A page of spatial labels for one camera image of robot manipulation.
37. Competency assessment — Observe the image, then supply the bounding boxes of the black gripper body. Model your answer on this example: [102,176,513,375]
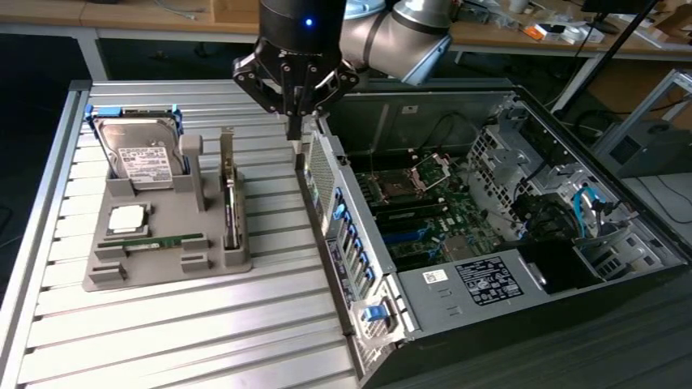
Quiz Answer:
[254,0,346,68]

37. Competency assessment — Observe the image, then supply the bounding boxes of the black graphics card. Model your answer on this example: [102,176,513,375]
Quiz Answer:
[218,126,245,250]

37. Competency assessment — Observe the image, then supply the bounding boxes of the brown cardboard box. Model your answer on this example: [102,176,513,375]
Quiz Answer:
[210,0,260,24]

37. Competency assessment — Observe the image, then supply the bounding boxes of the CPU socket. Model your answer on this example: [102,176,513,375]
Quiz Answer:
[372,169,428,203]

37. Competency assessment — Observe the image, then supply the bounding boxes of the metal socket cover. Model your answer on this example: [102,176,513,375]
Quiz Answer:
[409,152,453,191]

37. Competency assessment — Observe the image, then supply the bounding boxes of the silver hard disk drive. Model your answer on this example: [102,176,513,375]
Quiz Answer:
[96,116,178,191]

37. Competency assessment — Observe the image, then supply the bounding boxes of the blue disk caddy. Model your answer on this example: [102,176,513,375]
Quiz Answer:
[84,103,189,182]

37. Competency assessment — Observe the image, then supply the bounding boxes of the wooden desk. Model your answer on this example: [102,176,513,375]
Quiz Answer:
[0,0,260,82]
[448,0,692,62]

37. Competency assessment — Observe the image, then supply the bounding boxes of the black RAM slot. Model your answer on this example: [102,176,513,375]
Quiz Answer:
[372,202,448,218]
[377,212,453,229]

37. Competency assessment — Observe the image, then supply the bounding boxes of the perforated metal drive cage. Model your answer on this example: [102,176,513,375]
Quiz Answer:
[466,123,548,192]

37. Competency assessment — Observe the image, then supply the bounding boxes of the blue expansion slot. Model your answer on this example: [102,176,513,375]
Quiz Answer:
[386,229,437,246]

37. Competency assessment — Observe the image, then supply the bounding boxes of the orange small box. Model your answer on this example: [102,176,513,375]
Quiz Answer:
[526,23,566,41]

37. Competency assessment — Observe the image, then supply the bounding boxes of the silver CPU chip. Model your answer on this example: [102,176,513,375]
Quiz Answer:
[105,204,152,236]

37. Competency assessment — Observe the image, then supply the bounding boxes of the green motherboard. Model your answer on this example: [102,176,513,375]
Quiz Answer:
[353,152,522,273]

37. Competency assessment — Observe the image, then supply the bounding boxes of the green RAM stick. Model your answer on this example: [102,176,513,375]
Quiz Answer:
[121,233,206,250]

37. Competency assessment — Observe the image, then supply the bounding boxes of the grey chipset heatsink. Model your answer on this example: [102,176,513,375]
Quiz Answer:
[442,237,477,263]

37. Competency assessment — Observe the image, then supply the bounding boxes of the grey printed parts rack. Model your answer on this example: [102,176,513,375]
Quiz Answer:
[81,133,254,293]

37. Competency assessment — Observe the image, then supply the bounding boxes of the white small box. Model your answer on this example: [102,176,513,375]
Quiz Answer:
[561,24,604,45]

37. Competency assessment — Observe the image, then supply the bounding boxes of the black monitor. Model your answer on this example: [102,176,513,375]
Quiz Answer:
[580,0,658,35]

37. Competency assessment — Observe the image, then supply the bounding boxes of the black slanted pole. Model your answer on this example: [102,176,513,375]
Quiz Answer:
[550,0,665,113]

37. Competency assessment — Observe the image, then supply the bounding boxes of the silver power supply unit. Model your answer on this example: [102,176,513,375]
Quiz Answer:
[397,249,546,330]

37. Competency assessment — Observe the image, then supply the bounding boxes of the black plastic drive cover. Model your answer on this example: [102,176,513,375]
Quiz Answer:
[517,238,602,295]

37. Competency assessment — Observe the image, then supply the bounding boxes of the grey cabinet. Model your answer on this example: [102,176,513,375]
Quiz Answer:
[608,119,692,179]

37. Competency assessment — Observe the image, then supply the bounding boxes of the folded cardboard piece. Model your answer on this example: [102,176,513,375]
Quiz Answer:
[653,3,692,40]

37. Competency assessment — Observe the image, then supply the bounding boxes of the silver disk bay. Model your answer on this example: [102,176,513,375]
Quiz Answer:
[570,226,660,283]

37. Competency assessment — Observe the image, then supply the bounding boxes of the black open PC case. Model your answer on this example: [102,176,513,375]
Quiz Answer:
[293,79,692,389]

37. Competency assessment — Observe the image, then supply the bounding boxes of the blue disk wire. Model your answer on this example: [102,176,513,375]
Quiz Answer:
[572,184,605,240]

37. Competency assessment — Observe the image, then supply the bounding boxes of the grey flat wire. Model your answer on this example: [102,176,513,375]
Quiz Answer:
[573,224,633,248]

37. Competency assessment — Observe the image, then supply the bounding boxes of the aluminium profile frame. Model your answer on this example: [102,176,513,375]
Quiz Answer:
[592,68,692,179]

